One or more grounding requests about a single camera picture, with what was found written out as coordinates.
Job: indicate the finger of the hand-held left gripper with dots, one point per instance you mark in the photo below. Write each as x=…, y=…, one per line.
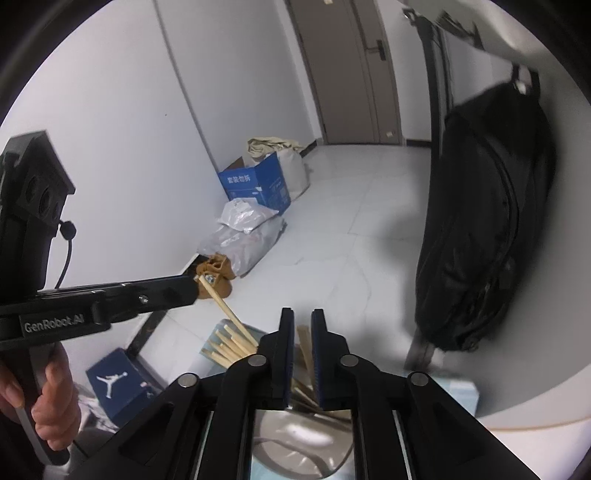
x=157, y=295

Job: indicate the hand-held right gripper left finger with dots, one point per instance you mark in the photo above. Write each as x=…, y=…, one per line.
x=287, y=360

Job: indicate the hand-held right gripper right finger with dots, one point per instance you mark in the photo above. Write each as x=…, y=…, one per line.
x=318, y=360

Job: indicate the bundle of wooden chopsticks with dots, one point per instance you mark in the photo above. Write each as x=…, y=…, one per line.
x=226, y=348

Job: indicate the single wooden chopstick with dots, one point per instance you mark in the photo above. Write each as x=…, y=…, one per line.
x=226, y=309

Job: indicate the white divided utensil holder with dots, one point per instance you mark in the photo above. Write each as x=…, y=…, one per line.
x=295, y=443

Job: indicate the person's left hand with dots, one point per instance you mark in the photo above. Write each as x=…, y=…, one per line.
x=57, y=397

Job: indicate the brown suede shoe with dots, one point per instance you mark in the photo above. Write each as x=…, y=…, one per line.
x=219, y=277

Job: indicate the blue shoe box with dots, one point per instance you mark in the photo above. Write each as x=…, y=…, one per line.
x=120, y=383

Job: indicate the clear plastic bags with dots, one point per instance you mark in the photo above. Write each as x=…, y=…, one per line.
x=249, y=251

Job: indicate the white plastic parcel bag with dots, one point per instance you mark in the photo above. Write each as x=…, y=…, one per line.
x=247, y=217

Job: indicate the teal plaid tablecloth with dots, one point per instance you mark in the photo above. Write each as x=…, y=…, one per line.
x=457, y=392

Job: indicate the blue cardboard box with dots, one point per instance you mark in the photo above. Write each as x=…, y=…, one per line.
x=254, y=184

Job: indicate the white fabric sack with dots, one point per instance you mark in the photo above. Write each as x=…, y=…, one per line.
x=295, y=173

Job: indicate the beige clothes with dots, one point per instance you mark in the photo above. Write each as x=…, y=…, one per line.
x=268, y=145

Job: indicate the black backpack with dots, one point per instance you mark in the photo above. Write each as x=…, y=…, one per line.
x=485, y=207

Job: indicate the grey door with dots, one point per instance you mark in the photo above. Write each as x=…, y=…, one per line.
x=341, y=69

